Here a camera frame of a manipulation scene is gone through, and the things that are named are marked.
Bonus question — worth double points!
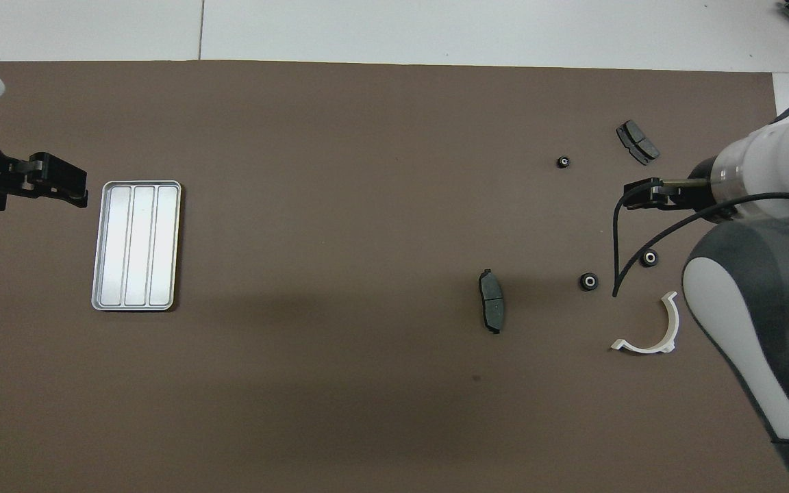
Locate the silver metal tray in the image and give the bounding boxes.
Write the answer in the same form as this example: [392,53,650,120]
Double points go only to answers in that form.
[91,180,183,312]

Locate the white curved plastic bracket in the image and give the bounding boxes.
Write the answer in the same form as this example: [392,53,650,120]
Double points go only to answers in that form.
[610,291,680,355]

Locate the brown paper table mat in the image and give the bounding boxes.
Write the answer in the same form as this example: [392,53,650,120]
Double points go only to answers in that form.
[0,60,789,493]

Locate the long dark brake pad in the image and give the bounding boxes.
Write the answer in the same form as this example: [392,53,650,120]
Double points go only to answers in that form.
[478,268,507,335]

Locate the short dark brake pad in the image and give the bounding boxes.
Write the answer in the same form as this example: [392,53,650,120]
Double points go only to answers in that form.
[616,120,660,166]

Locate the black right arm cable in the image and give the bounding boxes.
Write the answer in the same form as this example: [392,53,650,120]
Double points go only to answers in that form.
[612,177,789,299]

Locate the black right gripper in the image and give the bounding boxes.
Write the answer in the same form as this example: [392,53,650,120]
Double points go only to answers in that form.
[624,157,739,225]

